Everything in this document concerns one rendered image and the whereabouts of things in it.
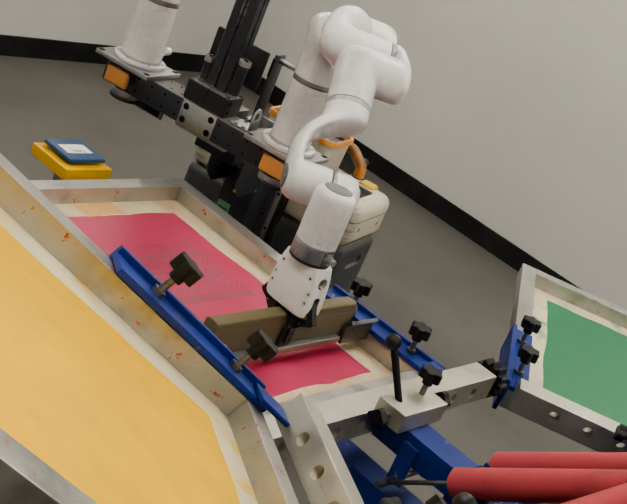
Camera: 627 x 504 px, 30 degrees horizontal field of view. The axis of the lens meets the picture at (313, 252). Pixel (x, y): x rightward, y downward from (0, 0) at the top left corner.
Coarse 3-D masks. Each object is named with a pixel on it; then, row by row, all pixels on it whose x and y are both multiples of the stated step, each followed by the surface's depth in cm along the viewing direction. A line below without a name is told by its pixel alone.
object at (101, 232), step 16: (80, 224) 229; (96, 224) 232; (96, 240) 225; (112, 240) 228; (128, 240) 231; (192, 304) 217; (256, 368) 204; (272, 368) 207; (272, 384) 202; (288, 384) 204
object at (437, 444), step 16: (384, 432) 190; (416, 432) 188; (432, 432) 190; (416, 448) 186; (432, 448) 185; (448, 448) 187; (416, 464) 186; (432, 464) 184; (448, 464) 183; (464, 464) 184
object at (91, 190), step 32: (64, 192) 233; (96, 192) 239; (128, 192) 246; (160, 192) 253; (192, 192) 256; (224, 224) 249; (256, 256) 244; (352, 320) 229; (384, 352) 224; (384, 384) 210
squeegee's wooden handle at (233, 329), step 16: (336, 304) 215; (352, 304) 219; (208, 320) 192; (224, 320) 192; (240, 320) 195; (256, 320) 198; (272, 320) 201; (320, 320) 213; (336, 320) 217; (224, 336) 193; (240, 336) 197; (272, 336) 204; (304, 336) 212
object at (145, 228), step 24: (120, 216) 239; (144, 216) 244; (168, 216) 249; (144, 240) 233; (168, 240) 238; (192, 240) 242; (216, 312) 218; (288, 360) 212; (312, 360) 215; (336, 360) 219; (312, 384) 207
